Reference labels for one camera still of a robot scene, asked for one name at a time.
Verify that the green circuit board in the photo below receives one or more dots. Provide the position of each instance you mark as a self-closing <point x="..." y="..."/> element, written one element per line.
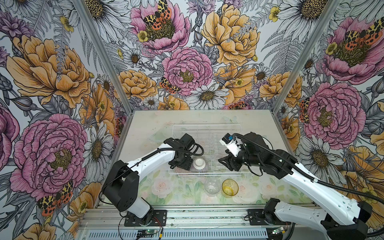
<point x="145" y="234"/>

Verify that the aluminium corner post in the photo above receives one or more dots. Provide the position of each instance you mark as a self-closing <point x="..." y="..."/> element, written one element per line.
<point x="97" y="41"/>
<point x="313" y="38"/>

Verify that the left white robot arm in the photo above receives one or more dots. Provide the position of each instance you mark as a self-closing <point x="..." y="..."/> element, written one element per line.
<point x="121" y="186"/>

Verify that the clear glass cup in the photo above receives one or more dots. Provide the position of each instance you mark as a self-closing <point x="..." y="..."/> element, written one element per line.
<point x="212" y="186"/>

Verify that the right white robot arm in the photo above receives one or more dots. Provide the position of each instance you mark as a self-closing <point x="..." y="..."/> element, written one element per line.
<point x="336" y="215"/>

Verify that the aluminium corner post right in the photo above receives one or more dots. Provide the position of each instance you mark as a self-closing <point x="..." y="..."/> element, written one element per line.
<point x="313" y="38"/>

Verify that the white wire dish rack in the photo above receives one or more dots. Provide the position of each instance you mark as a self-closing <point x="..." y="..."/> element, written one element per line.
<point x="208" y="136"/>

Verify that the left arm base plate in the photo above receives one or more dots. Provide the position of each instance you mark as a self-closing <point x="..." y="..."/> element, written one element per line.
<point x="154" y="218"/>

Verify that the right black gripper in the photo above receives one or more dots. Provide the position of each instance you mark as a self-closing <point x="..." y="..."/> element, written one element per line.
<point x="231" y="160"/>

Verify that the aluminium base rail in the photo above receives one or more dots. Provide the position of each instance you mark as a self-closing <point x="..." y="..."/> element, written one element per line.
<point x="185" y="223"/>

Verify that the amber glass cup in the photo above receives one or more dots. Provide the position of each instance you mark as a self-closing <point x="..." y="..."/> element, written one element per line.
<point x="230" y="187"/>

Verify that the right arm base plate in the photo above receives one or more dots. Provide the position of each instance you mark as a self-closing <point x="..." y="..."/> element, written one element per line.
<point x="257" y="218"/>

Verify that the aluminium corner post left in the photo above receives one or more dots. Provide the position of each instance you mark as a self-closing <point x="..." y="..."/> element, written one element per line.
<point x="97" y="41"/>

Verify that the white ribbed bowl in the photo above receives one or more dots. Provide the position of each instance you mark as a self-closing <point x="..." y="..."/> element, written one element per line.
<point x="199" y="165"/>

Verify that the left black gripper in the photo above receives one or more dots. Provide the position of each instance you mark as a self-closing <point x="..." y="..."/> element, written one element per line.
<point x="186" y="165"/>

